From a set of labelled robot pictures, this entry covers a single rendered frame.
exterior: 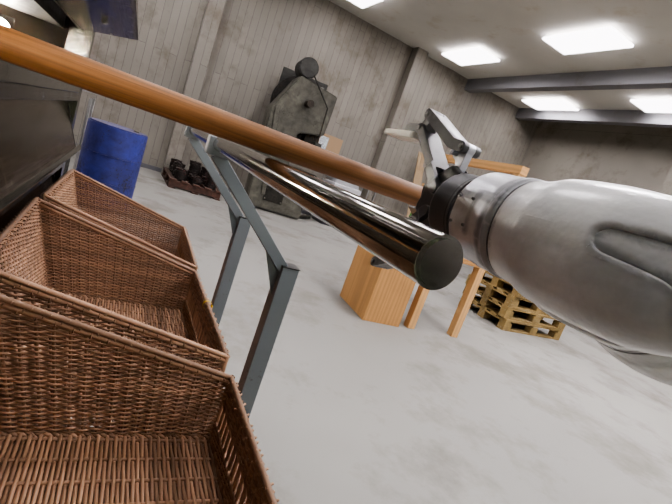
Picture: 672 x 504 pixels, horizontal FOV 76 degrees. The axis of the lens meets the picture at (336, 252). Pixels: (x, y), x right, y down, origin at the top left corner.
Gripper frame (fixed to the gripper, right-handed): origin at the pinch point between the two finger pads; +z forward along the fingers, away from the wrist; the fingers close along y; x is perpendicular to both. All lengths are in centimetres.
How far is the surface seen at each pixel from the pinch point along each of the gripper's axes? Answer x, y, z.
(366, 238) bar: -17.5, 3.7, -30.1
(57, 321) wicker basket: -34, 38, 24
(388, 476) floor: 101, 119, 76
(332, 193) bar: -17.2, 2.1, -22.8
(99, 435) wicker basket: -24, 60, 24
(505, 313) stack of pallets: 428, 97, 315
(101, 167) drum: -47, 74, 441
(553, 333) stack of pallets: 539, 111, 317
